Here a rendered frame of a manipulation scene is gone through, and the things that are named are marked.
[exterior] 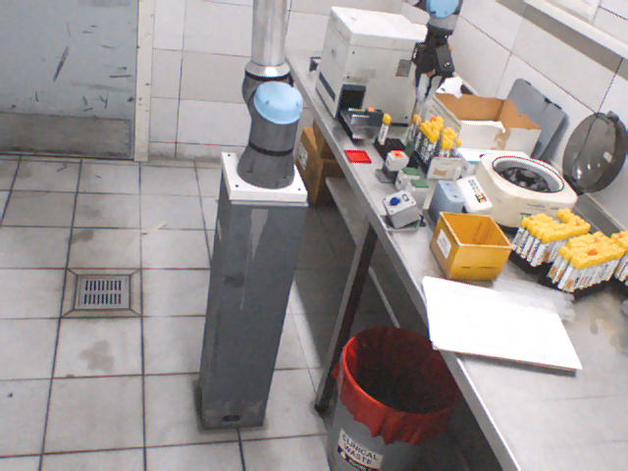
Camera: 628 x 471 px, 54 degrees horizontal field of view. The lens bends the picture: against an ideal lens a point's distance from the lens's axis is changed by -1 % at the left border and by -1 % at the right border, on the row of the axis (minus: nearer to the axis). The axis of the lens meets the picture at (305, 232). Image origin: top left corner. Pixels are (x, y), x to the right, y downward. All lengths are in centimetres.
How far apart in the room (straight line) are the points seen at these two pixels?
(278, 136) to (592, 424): 91
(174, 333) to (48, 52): 156
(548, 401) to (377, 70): 121
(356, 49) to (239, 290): 84
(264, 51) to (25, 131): 208
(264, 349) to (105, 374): 64
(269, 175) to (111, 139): 198
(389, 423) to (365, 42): 114
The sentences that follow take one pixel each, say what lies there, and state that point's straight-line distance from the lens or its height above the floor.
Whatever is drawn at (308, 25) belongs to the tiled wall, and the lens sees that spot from 337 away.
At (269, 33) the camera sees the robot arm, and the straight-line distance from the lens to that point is 158.
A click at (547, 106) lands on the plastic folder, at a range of 215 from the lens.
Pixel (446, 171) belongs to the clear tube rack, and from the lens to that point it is 187.
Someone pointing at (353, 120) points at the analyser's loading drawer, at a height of 93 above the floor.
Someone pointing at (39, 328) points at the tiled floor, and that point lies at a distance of 247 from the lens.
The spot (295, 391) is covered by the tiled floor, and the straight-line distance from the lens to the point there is 229.
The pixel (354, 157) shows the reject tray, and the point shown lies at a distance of 187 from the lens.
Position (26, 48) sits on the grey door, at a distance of 330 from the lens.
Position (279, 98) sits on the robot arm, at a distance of 151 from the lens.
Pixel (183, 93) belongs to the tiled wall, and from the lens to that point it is 341.
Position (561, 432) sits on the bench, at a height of 87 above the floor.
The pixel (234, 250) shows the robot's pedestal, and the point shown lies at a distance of 163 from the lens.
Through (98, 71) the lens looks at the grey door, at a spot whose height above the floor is 50.
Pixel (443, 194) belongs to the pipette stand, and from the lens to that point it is 161.
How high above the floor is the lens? 168
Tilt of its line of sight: 33 degrees down
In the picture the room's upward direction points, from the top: 12 degrees clockwise
